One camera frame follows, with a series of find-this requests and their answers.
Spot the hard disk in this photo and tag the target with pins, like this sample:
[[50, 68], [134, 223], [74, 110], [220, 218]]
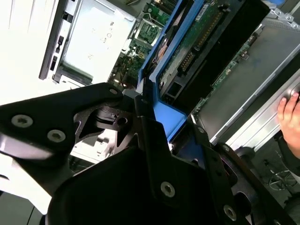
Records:
[[206, 35]]

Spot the person's hand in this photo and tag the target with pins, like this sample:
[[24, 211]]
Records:
[[291, 117]]

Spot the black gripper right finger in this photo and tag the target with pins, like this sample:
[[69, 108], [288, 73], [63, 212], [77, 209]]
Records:
[[215, 178]]

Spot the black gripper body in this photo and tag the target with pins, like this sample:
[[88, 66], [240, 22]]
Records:
[[105, 192]]

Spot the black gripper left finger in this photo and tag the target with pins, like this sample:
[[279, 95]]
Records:
[[47, 110]]

